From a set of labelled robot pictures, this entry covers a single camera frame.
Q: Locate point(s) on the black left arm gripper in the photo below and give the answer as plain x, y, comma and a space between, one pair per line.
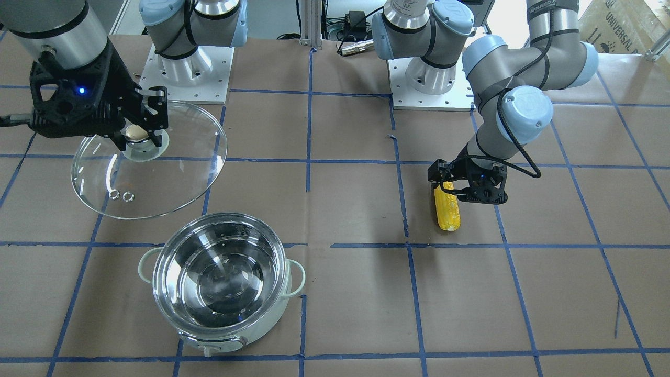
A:
464, 166

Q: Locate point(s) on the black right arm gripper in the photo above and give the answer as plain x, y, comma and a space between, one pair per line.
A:
116, 79

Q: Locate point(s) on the yellow corn cob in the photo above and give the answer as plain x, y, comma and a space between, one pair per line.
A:
446, 207

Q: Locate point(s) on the glass pot lid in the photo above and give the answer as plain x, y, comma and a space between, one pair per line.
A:
146, 181

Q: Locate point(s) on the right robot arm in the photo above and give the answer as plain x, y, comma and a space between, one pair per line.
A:
73, 32

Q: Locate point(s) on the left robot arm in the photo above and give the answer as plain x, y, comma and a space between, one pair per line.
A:
508, 84

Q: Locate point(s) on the pale green cooking pot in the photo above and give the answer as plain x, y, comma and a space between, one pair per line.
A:
222, 281

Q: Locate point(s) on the cardboard box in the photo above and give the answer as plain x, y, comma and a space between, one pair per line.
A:
624, 26

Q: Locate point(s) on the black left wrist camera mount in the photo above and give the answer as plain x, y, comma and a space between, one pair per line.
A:
484, 186

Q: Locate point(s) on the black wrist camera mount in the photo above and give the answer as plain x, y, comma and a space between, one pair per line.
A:
77, 102
484, 186

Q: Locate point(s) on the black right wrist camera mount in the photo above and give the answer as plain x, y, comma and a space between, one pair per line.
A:
77, 102

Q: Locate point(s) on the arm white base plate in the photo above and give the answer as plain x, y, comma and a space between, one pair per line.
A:
417, 86
202, 78

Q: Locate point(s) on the aluminium frame post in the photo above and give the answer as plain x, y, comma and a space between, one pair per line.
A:
311, 15

